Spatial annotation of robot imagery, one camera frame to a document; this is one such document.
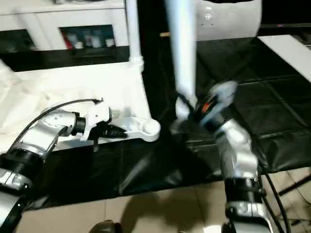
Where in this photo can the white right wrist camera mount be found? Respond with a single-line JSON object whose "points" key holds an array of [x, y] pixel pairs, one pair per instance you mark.
{"points": [[223, 92]]}

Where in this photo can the white plastic table leg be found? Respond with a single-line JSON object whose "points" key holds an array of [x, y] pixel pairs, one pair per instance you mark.
{"points": [[134, 36], [182, 48]]}

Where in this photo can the white flat board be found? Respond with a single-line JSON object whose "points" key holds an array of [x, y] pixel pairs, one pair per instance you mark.
{"points": [[286, 53]]}

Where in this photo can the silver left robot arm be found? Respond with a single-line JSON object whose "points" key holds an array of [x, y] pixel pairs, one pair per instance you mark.
{"points": [[41, 136]]}

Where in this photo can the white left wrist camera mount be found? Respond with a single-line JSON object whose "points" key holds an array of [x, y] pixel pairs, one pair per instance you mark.
{"points": [[99, 116]]}

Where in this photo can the black box with gold label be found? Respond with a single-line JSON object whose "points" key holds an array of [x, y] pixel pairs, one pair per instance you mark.
{"points": [[155, 19]]}

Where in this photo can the dark robot left foot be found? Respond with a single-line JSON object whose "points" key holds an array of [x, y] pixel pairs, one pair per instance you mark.
{"points": [[105, 227]]}

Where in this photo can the white plastic table top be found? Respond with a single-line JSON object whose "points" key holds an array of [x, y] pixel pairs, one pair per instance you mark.
{"points": [[73, 85]]}

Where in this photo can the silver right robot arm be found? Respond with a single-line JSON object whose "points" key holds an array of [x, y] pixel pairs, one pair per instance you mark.
{"points": [[238, 150]]}

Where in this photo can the grey cushion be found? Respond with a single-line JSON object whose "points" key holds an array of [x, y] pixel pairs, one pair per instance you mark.
{"points": [[230, 21]]}

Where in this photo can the black work mat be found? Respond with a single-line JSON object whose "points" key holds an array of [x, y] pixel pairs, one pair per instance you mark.
{"points": [[267, 109]]}

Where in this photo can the white glass-door cabinet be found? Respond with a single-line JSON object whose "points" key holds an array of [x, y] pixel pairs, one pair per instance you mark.
{"points": [[60, 17]]}

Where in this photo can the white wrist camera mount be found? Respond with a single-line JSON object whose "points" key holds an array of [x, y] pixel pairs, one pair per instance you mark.
{"points": [[223, 92], [99, 116]]}

